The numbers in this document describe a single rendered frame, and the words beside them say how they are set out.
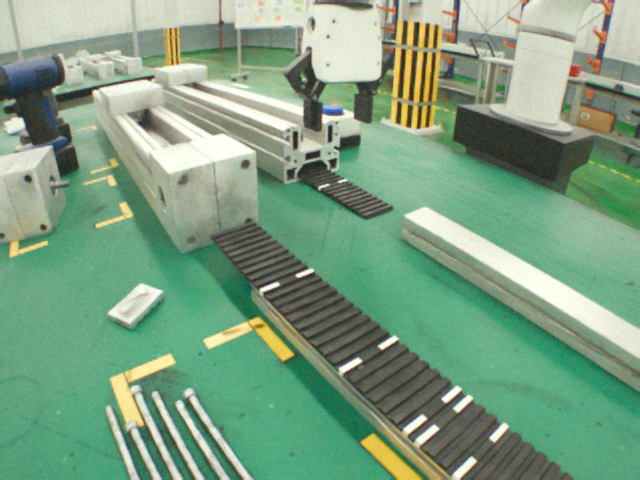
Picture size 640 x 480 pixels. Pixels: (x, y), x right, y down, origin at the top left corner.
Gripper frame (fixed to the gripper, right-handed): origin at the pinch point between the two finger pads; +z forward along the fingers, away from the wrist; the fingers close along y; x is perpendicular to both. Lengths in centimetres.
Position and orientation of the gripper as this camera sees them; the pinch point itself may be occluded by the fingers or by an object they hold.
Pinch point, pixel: (339, 116)
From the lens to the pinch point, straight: 52.7
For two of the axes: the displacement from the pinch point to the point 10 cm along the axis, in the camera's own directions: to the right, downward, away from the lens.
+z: -0.2, 8.5, 5.3
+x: -6.0, -4.3, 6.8
